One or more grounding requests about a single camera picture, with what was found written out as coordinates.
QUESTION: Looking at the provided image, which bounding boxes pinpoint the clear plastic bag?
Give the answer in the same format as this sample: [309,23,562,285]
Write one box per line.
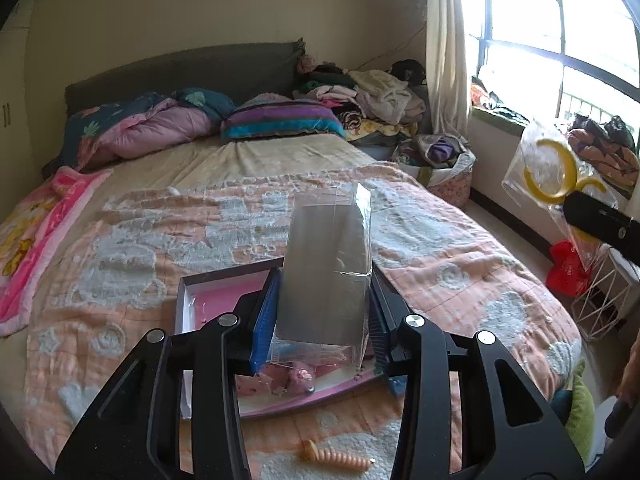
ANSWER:
[268,182,372,368]

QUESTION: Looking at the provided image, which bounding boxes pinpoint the pink fuzzy hair clip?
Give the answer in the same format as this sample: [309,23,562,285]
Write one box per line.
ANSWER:
[270,363,316,396]

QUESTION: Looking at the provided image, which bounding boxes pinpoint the yellow bangles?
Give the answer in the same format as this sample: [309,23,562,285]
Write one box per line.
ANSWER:
[502,120,618,268]

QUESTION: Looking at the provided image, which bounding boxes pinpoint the red plastic bag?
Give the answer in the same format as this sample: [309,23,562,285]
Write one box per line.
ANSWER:
[546,240,591,298]

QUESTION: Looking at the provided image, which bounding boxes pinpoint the dark cardboard box tray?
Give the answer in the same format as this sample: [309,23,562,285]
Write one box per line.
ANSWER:
[173,257,407,421]

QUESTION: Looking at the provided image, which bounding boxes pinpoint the small blue packet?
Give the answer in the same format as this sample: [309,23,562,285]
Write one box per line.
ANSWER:
[386,376,407,396]

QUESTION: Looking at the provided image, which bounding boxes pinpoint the clothes on window sill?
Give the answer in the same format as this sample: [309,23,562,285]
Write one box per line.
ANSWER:
[471,76,639,200]

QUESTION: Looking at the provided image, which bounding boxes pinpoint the floral laundry basket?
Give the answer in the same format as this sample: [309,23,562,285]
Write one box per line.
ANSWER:
[392,133,476,209]

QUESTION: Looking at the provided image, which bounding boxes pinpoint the peach quilt with white clouds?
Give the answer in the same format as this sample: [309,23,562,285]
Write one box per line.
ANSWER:
[24,164,582,465]

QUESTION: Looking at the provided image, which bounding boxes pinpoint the beige bed sheet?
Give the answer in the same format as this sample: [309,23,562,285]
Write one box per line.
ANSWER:
[1,134,378,350]

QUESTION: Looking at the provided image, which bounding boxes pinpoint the pile of clothes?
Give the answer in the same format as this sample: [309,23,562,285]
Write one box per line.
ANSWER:
[293,55,431,150]

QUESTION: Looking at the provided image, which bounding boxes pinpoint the purple striped pillow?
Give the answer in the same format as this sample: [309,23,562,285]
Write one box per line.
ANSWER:
[220,96,346,141]

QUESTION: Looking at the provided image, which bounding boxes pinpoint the green cushion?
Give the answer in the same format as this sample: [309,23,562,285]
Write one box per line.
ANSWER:
[564,359,596,462]

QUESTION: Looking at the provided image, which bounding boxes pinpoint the cream curtain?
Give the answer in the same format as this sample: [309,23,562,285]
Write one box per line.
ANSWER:
[425,0,471,138]

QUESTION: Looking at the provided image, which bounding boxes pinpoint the dark green headboard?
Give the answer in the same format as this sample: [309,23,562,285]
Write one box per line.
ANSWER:
[64,39,306,117]

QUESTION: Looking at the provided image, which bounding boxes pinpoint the pink cartoon blanket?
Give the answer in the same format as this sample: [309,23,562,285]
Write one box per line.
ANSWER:
[1,166,112,337]

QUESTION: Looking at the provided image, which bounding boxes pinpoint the pink and navy duvet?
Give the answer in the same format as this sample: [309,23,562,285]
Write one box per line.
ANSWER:
[60,87,235,171]

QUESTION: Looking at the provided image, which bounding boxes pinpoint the cream wardrobe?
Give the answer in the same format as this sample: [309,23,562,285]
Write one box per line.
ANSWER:
[1,27,37,219]

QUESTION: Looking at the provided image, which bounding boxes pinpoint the white wire basket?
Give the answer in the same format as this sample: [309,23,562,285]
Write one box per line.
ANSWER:
[570,246,639,341]

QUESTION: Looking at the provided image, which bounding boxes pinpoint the peach spiral hair tie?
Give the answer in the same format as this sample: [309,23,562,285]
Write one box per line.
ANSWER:
[298,438,377,474]

